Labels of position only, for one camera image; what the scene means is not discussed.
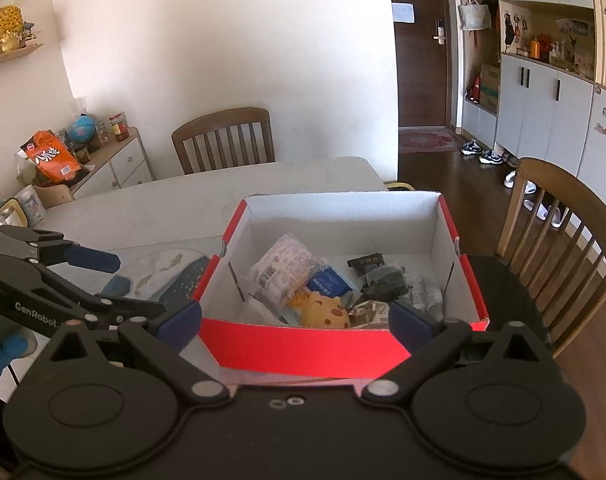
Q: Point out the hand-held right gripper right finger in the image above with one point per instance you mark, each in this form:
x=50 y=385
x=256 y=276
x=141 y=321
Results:
x=408 y=325

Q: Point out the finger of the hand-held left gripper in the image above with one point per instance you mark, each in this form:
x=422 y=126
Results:
x=95 y=259
x=128 y=310

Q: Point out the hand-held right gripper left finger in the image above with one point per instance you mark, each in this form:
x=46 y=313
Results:
x=178 y=327

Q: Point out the white printed clear packet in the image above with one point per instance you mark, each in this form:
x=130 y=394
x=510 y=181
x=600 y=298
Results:
x=425 y=295

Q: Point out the gold foil snack packet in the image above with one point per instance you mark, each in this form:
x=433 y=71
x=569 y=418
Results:
x=370 y=314

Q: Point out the black snack packet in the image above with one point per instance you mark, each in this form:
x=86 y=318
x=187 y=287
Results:
x=367 y=263

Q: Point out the yellow plush toy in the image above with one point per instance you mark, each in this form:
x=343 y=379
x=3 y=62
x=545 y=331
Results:
x=325 y=313

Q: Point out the white blue tissue pack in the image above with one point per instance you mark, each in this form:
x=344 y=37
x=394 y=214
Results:
x=328 y=282

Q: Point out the pink white snack packet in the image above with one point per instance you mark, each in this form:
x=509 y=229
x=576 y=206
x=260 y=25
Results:
x=283 y=265

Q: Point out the red and white cardboard box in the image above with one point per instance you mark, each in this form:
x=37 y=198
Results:
x=333 y=220

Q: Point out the white marble desktop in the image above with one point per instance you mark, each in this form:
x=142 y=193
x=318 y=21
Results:
x=183 y=200

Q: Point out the person's left hand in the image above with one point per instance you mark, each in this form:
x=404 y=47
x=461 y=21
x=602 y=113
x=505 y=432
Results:
x=5 y=355

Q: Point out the white blue fish-print mat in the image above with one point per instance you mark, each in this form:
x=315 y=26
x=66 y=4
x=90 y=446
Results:
x=183 y=275

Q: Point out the light wooden stool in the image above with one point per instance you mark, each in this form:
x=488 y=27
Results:
x=55 y=196

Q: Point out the printed mug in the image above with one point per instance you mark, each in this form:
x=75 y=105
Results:
x=30 y=205

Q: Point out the yellow trimmed container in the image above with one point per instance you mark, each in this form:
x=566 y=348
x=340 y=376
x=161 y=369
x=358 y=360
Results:
x=10 y=202

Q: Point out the white sideboard cabinet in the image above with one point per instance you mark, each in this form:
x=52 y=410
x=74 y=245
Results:
x=128 y=160

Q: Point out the black seat cushion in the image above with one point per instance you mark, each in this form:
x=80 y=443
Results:
x=508 y=290

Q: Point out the orange snack bag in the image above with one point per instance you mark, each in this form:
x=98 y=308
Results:
x=50 y=157

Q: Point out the blue globe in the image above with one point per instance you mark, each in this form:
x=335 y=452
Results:
x=81 y=129

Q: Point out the red-lid jar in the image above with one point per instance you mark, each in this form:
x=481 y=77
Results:
x=118 y=128

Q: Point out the yellow-rim trash bin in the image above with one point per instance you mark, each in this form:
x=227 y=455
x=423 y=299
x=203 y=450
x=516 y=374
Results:
x=403 y=186

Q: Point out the white slipper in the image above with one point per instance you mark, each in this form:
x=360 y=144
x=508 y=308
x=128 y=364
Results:
x=510 y=179
x=560 y=218
x=534 y=210

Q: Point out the red patterned rug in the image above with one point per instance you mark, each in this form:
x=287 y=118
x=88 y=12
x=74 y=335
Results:
x=428 y=141

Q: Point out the dark sneaker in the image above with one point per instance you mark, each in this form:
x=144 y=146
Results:
x=492 y=157
x=472 y=148

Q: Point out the brown wooden slat-back chair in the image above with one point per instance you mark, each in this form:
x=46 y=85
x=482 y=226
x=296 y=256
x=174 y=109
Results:
x=223 y=117

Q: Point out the light wooden curved-back chair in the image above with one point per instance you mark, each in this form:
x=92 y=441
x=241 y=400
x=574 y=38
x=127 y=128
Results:
x=548 y=170

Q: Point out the dark brown door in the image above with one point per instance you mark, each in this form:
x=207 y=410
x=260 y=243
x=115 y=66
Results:
x=418 y=75

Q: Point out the brown cardboard carton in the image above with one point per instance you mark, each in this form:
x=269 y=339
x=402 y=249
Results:
x=490 y=87

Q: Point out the white refrigerator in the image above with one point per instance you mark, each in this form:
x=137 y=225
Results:
x=603 y=160

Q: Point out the grey hallway cabinet unit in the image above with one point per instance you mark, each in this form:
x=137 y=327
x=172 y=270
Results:
x=548 y=110

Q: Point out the silver door lock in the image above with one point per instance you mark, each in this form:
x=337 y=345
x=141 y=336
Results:
x=438 y=30

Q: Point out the orange bottle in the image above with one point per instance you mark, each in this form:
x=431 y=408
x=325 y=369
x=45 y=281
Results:
x=535 y=47

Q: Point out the white paper notice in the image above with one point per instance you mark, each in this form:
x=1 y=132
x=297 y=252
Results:
x=403 y=13

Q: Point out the white hanging tote bag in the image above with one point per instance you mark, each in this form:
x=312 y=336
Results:
x=475 y=14

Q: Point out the wooden wall shelf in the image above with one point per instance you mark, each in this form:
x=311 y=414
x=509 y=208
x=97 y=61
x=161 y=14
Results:
x=13 y=56

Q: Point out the penguin wall poster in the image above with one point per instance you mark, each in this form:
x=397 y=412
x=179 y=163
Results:
x=513 y=30

